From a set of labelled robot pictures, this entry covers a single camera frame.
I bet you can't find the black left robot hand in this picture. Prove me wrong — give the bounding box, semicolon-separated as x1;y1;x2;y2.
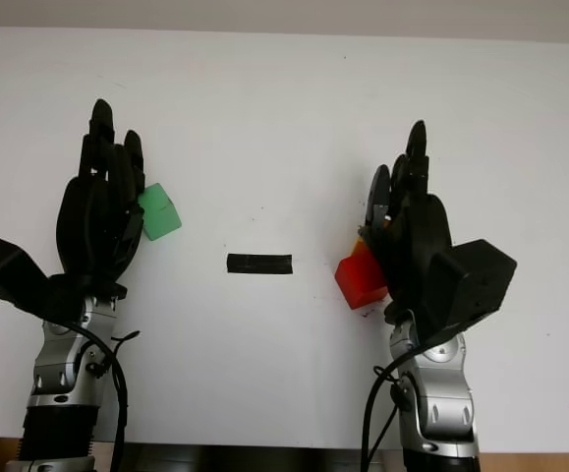
47;98;146;301

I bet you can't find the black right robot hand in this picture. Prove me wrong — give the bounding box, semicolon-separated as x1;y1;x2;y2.
362;119;455;326

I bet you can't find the yellow block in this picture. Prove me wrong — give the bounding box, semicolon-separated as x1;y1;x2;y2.
352;234;377;258

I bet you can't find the green block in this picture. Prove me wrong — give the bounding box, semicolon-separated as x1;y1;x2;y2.
136;182;184;243

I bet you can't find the red block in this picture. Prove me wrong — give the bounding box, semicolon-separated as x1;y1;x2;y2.
334;253;388;311

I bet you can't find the black tape strip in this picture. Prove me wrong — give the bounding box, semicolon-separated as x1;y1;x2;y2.
225;253;294;275

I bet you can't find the dark grey robot body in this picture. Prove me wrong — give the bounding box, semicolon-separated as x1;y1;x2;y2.
116;444;388;472

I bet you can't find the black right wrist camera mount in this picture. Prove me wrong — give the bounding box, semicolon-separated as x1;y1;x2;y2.
419;239;518;345

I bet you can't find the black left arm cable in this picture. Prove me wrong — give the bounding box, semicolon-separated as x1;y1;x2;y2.
47;322;142;472

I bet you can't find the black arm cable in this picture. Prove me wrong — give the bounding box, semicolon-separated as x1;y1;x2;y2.
361;333;442;472
47;322;142;472

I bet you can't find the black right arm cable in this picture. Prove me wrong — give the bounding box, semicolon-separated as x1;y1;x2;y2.
361;333;442;472

